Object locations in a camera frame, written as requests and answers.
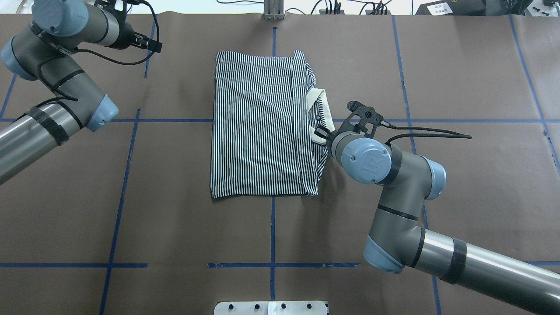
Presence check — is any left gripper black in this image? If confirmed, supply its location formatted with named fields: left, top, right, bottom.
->
left=118, top=22, right=162, bottom=53

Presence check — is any striped polo shirt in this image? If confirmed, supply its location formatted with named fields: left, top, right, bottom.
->
left=210, top=50, right=335, bottom=199

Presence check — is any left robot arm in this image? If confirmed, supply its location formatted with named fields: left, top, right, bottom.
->
left=0, top=0, right=162, bottom=183

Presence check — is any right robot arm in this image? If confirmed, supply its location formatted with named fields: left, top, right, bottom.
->
left=275, top=123, right=559, bottom=315

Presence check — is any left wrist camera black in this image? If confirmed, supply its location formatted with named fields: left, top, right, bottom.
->
left=94, top=0, right=138, bottom=13

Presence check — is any aluminium frame post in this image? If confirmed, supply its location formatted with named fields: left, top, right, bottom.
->
left=262, top=0, right=285, bottom=21

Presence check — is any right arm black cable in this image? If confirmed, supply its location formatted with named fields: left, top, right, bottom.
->
left=381, top=122, right=472, bottom=145

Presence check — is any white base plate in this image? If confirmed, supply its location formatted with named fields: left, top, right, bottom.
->
left=213, top=300, right=330, bottom=315

